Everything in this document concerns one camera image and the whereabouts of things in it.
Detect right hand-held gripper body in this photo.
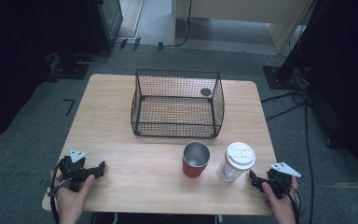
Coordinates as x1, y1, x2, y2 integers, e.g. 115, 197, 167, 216
262, 161, 302, 200

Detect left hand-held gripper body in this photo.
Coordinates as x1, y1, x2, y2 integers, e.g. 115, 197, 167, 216
58, 148, 96, 192

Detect white paper cup with lid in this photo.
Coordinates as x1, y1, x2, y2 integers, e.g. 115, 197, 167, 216
216, 141, 257, 183

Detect red steel cup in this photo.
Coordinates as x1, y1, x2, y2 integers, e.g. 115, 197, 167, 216
181, 140, 212, 179

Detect black wire mesh basket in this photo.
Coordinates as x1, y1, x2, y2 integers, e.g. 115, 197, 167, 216
130, 68, 226, 139

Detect person's right hand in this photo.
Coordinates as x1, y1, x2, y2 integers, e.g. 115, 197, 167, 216
261, 176, 299, 218

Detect person's left hand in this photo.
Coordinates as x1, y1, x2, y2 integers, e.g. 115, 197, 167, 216
49, 170, 96, 218

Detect black metal stand with base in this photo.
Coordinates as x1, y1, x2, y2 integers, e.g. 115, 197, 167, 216
262, 0, 327, 91

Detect dark curtain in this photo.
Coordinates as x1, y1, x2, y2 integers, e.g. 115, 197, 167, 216
0, 0, 102, 147
301, 0, 358, 190

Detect black cabinet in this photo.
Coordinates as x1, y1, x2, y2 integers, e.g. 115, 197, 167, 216
88, 0, 124, 54

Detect beige cabinet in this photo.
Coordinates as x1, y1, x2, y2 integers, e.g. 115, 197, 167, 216
172, 0, 317, 54

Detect right hand-held gripper cable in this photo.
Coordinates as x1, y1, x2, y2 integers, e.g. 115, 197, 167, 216
276, 176, 302, 224

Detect hand-held gripper cable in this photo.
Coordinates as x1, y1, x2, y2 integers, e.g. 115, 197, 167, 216
276, 176, 302, 224
48, 158, 73, 224

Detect left hand-held gripper cable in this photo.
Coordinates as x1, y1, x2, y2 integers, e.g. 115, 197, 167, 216
48, 158, 73, 224

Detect long black floor cable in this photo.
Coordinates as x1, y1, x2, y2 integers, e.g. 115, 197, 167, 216
303, 102, 315, 224

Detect black looped floor cables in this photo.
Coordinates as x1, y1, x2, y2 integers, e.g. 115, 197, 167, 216
260, 89, 310, 123

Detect black stand base plate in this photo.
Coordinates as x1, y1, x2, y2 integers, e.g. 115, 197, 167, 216
49, 53, 90, 80

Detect grey floor cable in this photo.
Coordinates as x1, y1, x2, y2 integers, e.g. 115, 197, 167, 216
74, 50, 110, 65

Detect black hanging cable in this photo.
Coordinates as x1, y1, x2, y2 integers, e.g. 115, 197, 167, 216
174, 0, 194, 49

